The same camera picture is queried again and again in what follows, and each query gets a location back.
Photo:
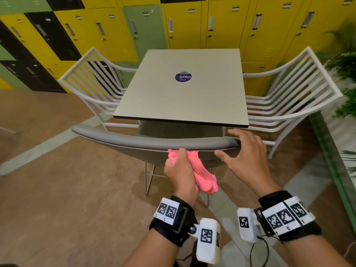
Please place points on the green planter box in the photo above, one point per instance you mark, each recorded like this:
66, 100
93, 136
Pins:
331, 164

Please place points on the round blue sticker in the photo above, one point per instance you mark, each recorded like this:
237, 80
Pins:
183, 77

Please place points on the person's left fingers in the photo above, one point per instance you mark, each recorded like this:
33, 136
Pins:
178, 161

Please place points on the person's right forearm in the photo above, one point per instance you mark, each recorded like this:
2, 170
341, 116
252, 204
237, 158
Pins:
314, 253

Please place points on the green leafy plant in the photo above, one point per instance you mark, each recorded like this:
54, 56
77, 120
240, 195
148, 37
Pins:
345, 66

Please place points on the person's right hand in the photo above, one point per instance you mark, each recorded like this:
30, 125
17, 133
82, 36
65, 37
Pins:
250, 164

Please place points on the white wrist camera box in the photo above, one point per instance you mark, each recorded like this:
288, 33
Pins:
246, 223
208, 241

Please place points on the wall of coloured lockers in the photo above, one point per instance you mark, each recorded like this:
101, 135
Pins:
111, 30

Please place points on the person's right thumb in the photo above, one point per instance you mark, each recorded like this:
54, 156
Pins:
224, 156

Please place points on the person's left hand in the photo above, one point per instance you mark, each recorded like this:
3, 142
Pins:
180, 177

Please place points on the white slatted metal chair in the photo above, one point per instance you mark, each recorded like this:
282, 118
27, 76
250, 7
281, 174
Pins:
91, 80
294, 91

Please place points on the pink cloth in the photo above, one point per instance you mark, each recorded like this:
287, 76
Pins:
204, 177

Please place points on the gray chair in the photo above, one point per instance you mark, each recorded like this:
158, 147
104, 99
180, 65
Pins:
144, 141

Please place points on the beige square table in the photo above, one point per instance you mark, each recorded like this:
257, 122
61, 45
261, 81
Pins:
180, 100

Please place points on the person's left forearm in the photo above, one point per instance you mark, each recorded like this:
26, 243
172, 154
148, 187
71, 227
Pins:
155, 251

